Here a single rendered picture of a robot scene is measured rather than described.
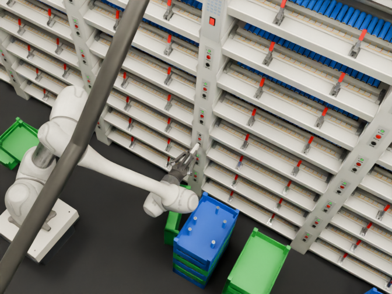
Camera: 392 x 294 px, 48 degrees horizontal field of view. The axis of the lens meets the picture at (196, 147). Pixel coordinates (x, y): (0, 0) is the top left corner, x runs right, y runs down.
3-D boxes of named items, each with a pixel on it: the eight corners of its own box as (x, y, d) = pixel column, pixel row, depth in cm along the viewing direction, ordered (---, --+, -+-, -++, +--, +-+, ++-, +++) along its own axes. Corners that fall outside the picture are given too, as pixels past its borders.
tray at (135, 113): (191, 149, 236) (189, 143, 227) (101, 101, 250) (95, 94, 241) (210, 119, 241) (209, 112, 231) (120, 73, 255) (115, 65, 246)
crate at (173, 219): (164, 244, 253) (177, 247, 252) (164, 230, 236) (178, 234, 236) (177, 198, 269) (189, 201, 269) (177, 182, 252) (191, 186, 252)
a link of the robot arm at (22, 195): (9, 225, 220) (-6, 206, 201) (20, 193, 230) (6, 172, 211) (41, 228, 220) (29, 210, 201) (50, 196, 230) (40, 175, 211)
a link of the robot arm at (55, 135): (86, 159, 170) (93, 130, 178) (46, 137, 159) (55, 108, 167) (66, 168, 178) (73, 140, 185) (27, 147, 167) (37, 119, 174)
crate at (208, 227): (209, 266, 206) (210, 261, 200) (172, 245, 211) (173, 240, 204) (237, 216, 221) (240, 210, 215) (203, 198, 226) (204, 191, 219)
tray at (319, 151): (335, 175, 187) (342, 167, 174) (213, 114, 202) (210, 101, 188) (355, 136, 192) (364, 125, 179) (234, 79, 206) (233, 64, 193)
